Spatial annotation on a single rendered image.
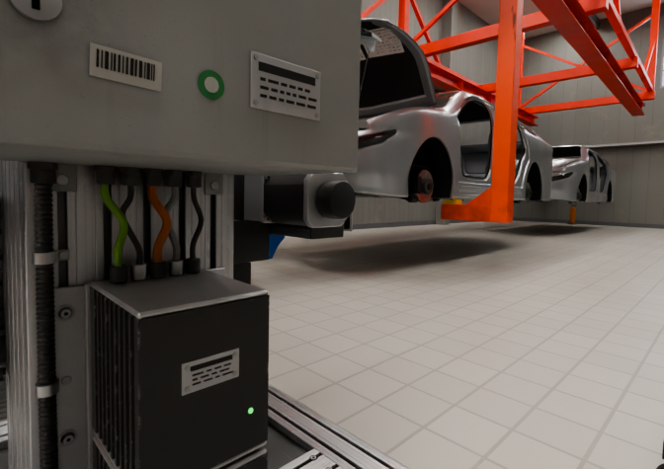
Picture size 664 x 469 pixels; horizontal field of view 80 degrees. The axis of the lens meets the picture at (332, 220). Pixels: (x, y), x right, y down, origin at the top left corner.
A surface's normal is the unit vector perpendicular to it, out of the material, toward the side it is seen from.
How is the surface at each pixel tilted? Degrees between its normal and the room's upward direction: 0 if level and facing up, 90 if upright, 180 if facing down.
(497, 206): 90
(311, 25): 90
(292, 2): 90
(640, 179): 90
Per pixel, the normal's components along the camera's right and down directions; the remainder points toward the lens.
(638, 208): -0.72, 0.03
